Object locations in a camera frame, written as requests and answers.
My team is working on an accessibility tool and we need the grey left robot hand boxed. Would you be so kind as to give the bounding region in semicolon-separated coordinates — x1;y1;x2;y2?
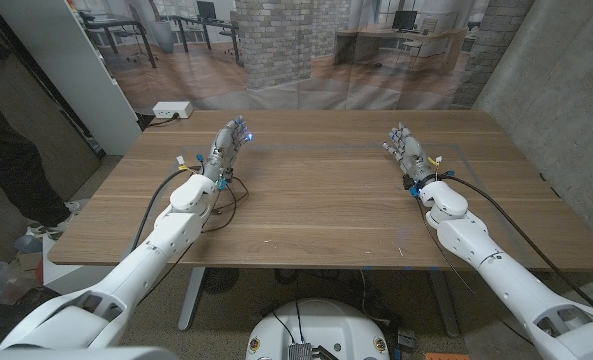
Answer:
202;116;255;184

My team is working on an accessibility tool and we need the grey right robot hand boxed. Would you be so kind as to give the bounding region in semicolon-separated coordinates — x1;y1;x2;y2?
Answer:
382;122;440;185

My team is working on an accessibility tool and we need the black USB cable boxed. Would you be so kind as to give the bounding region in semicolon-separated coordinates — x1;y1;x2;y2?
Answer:
203;174;251;235

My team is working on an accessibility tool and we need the white power strip box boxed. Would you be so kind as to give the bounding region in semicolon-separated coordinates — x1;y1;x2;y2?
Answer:
152;101;194;120

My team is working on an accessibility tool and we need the printed office backdrop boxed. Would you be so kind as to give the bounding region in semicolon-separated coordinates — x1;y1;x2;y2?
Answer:
70;0;535;112

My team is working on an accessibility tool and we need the black round floor fan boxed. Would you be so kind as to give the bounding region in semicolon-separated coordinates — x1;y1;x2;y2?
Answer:
200;268;241;295

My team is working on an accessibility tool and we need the white metal table leg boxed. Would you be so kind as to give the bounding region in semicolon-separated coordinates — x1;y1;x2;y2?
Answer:
428;269;461;339
177;267;206;332

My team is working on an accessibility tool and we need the white cabinet panel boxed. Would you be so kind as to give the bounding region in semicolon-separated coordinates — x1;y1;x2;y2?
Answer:
0;0;142;156

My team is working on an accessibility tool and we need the dark wooden door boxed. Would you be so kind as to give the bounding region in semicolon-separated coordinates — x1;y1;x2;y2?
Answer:
0;0;102;261

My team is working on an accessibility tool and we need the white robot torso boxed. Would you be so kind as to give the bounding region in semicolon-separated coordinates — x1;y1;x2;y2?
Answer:
245;298;391;360

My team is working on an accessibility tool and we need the person in dark clothes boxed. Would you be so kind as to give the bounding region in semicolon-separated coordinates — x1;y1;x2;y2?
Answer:
0;82;72;229

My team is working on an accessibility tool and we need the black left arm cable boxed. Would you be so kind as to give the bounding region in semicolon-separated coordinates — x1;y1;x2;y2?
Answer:
129;167;202;252

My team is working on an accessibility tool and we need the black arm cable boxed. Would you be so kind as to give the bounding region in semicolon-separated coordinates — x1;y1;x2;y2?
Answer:
440;173;593;312
129;167;202;252

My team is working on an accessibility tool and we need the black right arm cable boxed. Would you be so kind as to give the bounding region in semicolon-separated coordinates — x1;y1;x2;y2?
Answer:
440;173;593;312

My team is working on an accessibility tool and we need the black floor cable bundle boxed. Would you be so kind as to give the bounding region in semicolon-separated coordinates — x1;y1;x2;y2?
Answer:
274;268;395;329

